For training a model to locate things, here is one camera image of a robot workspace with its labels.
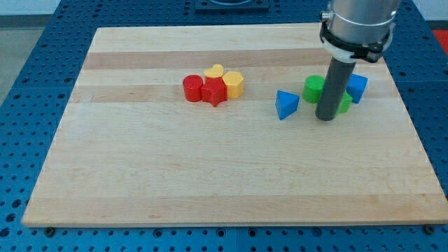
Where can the blue triangle block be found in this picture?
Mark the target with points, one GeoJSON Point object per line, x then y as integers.
{"type": "Point", "coordinates": [286, 104]}

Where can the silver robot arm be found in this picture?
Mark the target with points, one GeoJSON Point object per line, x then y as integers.
{"type": "Point", "coordinates": [354, 30]}

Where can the red star block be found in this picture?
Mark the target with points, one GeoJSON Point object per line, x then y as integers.
{"type": "Point", "coordinates": [214, 92]}

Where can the green star block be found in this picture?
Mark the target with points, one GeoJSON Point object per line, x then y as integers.
{"type": "Point", "coordinates": [345, 103]}

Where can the yellow hexagon block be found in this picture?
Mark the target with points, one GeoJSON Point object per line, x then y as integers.
{"type": "Point", "coordinates": [234, 82]}

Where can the red cylinder block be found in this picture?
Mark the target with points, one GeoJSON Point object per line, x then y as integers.
{"type": "Point", "coordinates": [192, 86]}

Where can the yellow heart block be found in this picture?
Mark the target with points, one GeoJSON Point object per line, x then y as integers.
{"type": "Point", "coordinates": [216, 71]}

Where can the wooden board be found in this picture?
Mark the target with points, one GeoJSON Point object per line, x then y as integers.
{"type": "Point", "coordinates": [131, 151]}

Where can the green cylinder block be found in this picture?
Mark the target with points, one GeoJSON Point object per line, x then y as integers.
{"type": "Point", "coordinates": [312, 89]}

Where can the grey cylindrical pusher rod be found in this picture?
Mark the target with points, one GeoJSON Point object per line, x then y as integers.
{"type": "Point", "coordinates": [334, 87]}

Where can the blue cube block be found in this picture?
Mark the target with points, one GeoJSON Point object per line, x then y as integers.
{"type": "Point", "coordinates": [356, 87]}

